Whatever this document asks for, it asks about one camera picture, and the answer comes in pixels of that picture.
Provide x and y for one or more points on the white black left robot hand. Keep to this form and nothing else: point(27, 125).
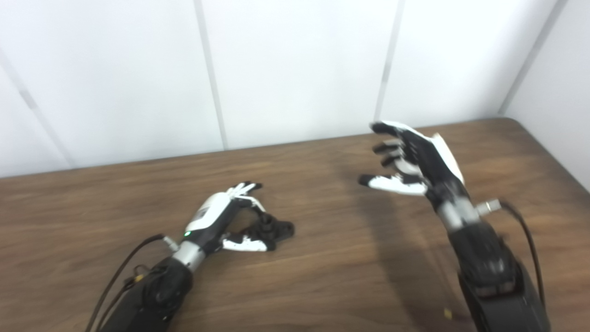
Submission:
point(207, 214)

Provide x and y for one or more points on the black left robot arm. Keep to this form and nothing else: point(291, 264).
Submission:
point(156, 295)

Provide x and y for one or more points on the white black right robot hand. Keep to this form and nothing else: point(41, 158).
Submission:
point(428, 157)

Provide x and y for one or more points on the black flanged holder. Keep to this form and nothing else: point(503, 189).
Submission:
point(276, 228)

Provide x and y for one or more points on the small yellow-tipped plug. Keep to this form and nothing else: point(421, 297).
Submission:
point(447, 314)

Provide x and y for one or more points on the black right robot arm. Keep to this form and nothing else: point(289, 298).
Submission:
point(488, 267)

